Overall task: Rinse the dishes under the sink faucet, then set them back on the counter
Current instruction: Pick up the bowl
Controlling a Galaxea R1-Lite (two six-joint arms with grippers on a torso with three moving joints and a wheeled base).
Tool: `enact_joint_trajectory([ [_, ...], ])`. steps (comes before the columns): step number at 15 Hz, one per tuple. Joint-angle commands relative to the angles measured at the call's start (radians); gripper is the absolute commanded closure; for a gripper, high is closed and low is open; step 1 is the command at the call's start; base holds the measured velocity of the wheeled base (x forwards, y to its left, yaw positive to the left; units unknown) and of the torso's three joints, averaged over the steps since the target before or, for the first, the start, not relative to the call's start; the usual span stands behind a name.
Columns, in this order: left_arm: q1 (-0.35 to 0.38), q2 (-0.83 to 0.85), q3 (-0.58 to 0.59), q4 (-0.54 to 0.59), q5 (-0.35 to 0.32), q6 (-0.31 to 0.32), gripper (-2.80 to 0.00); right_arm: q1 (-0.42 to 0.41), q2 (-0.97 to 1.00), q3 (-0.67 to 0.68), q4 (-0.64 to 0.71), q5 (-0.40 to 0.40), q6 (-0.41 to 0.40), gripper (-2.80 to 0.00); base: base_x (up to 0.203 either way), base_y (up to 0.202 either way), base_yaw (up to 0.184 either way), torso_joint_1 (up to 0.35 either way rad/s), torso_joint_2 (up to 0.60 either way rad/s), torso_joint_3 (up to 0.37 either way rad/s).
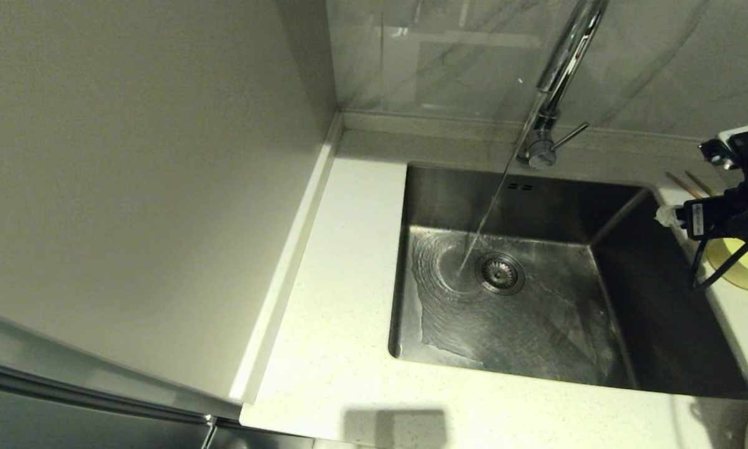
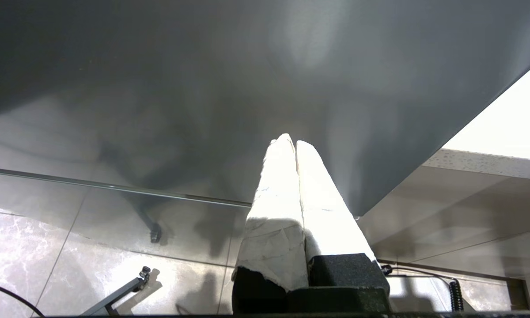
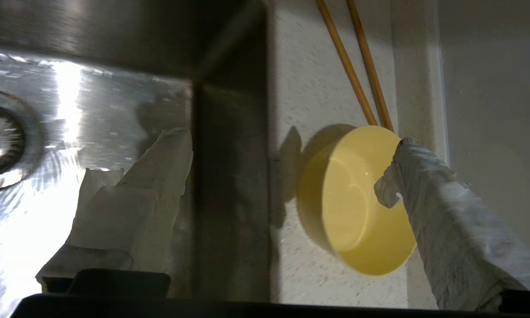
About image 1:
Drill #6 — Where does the chrome kitchen faucet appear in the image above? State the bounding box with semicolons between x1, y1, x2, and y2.
514;0;611;169

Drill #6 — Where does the stainless steel sink basin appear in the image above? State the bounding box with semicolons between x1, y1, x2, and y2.
388;161;748;400

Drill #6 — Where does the brown wooden chopstick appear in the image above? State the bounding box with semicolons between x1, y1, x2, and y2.
686;171;714;195
666;173;699;199

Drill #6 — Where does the round metal drain strainer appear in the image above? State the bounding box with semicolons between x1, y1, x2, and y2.
475;251;526;295

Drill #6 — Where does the beige tall side panel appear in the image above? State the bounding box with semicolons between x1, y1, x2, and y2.
0;0;343;406

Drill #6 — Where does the grey stainless appliance door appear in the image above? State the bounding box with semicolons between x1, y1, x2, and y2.
0;306;315;449

